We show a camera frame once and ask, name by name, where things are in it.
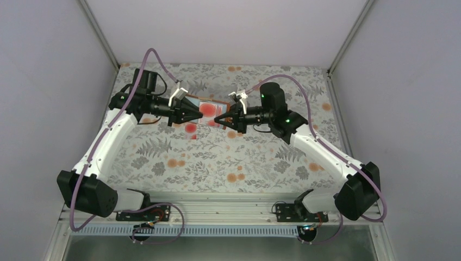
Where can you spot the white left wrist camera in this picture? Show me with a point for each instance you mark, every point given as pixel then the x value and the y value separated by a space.
pixel 179 92

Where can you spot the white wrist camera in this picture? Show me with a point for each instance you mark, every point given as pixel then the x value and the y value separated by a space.
pixel 179 92
pixel 240 103

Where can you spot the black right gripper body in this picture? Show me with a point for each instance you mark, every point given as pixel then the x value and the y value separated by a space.
pixel 240 119

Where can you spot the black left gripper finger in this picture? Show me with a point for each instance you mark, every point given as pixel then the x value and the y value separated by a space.
pixel 190 117
pixel 190 106

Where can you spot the brown leather card holder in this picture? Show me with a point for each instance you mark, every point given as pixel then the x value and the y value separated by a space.
pixel 201 99

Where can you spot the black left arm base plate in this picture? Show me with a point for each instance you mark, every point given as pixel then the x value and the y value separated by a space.
pixel 156 214

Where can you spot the left aluminium corner post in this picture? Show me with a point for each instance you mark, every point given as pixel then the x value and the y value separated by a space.
pixel 91 18

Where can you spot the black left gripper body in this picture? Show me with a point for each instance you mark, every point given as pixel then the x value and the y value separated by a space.
pixel 173 112

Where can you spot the aluminium mounting rail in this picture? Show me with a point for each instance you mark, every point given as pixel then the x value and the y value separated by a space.
pixel 212 208

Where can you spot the aluminium corner frame post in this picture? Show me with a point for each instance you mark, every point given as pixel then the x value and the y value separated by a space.
pixel 356 26

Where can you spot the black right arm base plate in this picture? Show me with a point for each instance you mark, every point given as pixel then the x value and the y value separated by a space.
pixel 290 213

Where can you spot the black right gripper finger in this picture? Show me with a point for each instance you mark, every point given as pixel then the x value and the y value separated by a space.
pixel 226 123
pixel 225 117

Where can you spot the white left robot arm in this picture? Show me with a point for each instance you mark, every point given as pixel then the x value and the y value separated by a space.
pixel 85 188

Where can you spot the blue slotted cable duct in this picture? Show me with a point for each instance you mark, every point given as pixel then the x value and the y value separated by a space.
pixel 163 230

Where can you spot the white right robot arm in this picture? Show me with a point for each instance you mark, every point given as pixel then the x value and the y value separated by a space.
pixel 355 184

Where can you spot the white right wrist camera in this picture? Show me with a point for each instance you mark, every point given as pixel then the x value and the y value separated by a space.
pixel 240 103

